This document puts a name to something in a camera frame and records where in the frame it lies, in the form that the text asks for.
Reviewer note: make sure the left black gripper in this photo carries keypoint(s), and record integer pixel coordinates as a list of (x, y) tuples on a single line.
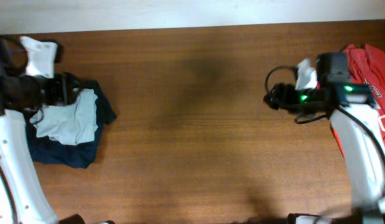
[(65, 83)]

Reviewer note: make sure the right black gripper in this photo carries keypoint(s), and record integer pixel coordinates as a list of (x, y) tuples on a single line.
[(283, 96)]

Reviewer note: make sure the light teal t-shirt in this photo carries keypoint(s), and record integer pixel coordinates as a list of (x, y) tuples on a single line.
[(69, 125)]

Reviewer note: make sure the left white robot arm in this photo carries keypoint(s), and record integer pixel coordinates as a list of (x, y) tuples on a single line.
[(22, 199)]

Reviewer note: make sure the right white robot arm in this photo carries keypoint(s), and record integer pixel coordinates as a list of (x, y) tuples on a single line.
[(327, 91)]

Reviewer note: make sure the dark navy garment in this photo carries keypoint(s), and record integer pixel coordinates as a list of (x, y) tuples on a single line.
[(46, 151)]

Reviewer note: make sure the red printed t-shirt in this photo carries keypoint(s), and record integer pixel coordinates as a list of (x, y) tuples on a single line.
[(367, 66)]

